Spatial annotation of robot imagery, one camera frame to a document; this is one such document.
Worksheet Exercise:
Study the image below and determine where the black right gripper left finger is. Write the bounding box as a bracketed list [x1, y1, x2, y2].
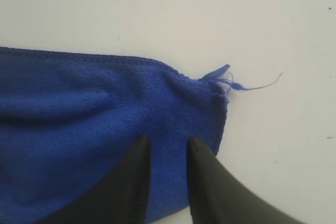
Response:
[44, 135, 150, 223]

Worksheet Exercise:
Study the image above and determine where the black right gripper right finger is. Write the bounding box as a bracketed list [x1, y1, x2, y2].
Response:
[187, 136, 335, 224]

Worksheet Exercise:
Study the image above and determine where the blue microfiber towel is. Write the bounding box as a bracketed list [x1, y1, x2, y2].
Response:
[0, 46, 284, 224]

